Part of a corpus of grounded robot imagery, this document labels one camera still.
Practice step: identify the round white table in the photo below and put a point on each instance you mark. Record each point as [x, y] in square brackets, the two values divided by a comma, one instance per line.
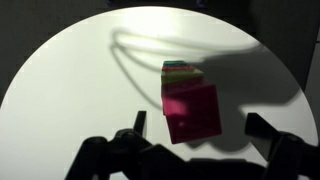
[92, 78]

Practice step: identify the orange block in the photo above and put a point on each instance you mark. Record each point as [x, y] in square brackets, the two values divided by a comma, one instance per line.
[177, 68]

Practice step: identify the pink block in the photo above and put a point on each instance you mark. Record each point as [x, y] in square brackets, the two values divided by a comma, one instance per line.
[192, 113]

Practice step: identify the yellow-green block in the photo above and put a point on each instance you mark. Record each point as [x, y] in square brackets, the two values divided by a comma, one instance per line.
[176, 76]

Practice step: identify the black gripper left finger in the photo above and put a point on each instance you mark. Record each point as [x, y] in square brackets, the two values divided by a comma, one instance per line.
[128, 152]

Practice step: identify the blue block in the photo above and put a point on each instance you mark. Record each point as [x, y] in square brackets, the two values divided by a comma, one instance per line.
[174, 63]

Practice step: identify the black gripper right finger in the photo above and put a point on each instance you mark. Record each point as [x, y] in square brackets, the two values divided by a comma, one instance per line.
[288, 155]

